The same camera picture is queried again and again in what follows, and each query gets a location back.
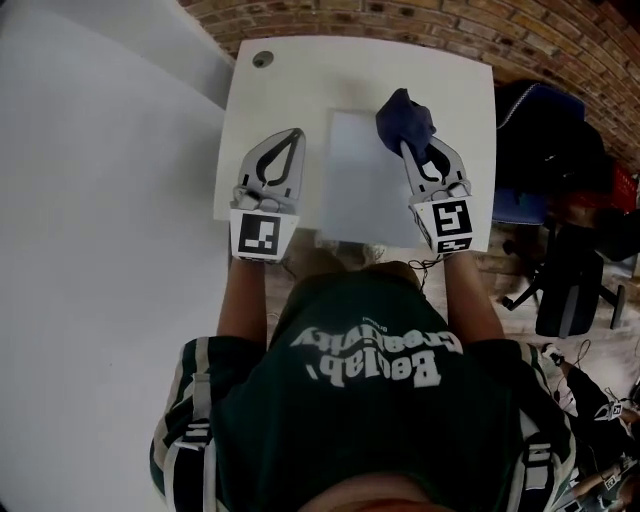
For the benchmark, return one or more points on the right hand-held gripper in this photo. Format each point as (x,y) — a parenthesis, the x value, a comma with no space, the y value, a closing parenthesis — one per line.
(450,222)

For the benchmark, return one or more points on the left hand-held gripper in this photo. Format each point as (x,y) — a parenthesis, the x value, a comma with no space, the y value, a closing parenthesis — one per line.
(260,235)

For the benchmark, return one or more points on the dark blue cloth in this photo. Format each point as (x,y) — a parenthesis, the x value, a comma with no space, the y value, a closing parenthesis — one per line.
(405,120)

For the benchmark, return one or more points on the white rectangular sheet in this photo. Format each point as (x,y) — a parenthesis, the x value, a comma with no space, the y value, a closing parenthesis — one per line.
(365,190)

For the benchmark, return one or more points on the person's right forearm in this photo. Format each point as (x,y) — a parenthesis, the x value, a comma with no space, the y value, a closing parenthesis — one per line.
(470,300)

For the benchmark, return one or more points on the person's left forearm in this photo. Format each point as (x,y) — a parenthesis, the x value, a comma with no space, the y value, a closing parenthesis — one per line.
(242,300)

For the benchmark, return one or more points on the black bag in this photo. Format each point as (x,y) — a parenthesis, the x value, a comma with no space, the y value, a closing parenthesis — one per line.
(560,150)

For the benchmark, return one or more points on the black office chair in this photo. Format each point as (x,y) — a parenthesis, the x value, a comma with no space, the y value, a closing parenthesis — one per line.
(570,295)

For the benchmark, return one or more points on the red box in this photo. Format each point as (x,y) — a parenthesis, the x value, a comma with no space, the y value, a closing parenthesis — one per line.
(625,185)

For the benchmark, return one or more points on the person's green shirt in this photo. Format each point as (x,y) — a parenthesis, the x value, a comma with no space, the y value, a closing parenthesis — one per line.
(350,425)

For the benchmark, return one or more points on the person's face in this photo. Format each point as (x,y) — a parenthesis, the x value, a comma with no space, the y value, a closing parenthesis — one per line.
(380,500)

